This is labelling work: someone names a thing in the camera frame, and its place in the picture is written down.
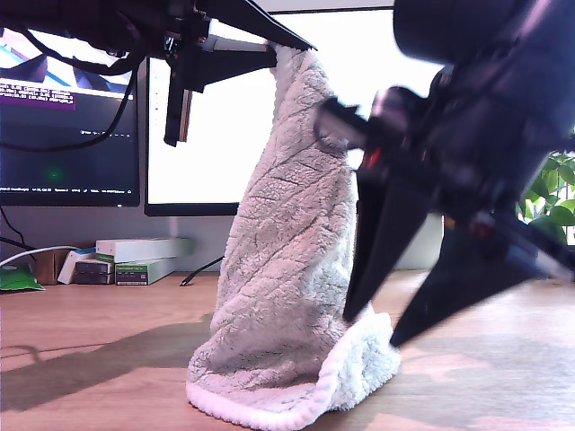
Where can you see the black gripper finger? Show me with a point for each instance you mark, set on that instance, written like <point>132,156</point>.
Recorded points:
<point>471,278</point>
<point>224,67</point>
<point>386,233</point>
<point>260,22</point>

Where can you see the white fluffy tea towel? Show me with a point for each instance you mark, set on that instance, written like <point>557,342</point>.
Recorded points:
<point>287,269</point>

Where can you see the large monitor with white screen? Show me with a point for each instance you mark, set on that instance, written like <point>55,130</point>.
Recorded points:
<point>202,157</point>

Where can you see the green leafy house plant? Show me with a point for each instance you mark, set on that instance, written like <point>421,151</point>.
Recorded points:
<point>561,215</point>

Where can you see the monitor with dark screen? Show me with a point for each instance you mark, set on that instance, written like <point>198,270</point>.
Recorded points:
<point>67,157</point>

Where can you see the long white box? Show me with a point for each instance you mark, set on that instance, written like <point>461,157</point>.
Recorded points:
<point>144,249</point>

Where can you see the green and white box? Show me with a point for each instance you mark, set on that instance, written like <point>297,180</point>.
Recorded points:
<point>135,273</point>

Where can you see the small green white box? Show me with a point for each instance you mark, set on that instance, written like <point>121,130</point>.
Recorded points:
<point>105,258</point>

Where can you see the small dark box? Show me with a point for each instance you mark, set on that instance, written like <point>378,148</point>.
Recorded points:
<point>92,271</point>

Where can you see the white box with blue edge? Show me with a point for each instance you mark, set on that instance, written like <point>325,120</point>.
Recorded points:
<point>67,269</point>

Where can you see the brown cardboard box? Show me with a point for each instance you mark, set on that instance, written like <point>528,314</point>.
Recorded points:
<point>47,269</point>

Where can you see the arm grey camera box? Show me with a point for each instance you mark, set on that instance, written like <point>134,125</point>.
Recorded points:
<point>395,108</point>

